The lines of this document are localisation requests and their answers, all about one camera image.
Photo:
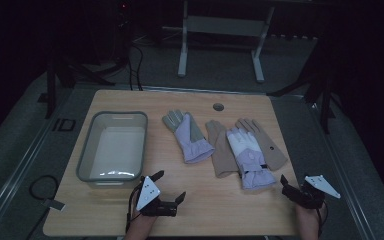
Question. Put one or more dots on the person's left hand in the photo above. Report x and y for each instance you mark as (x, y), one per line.
(144, 222)

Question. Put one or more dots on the beige glove with dark button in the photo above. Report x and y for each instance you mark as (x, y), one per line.
(270, 146)

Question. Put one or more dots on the black stand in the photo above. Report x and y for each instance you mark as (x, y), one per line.
(63, 73)
(320, 86)

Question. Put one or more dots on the dark device with red light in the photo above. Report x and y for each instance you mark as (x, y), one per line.
(124, 6)

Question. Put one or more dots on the white metal desk frame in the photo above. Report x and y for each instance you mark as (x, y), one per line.
(225, 26)

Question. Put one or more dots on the person's right hand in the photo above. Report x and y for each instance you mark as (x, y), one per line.
(308, 218)

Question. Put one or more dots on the plain beige glove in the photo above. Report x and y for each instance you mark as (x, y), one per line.
(221, 153)

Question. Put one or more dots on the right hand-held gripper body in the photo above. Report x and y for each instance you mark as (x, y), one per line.
(310, 195)

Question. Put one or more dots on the white and purple ski glove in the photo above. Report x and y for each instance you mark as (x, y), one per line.
(250, 156)

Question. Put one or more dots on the grey plastic bin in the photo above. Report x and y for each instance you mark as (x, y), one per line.
(113, 150)

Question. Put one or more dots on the black floor bracket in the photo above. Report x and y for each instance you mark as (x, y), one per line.
(64, 124)

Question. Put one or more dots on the grey floor tag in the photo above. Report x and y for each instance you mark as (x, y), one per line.
(53, 204)

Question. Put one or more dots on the purple glove with grey palm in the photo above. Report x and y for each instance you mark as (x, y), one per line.
(191, 141)

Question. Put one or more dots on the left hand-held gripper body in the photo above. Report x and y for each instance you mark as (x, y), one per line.
(147, 194)

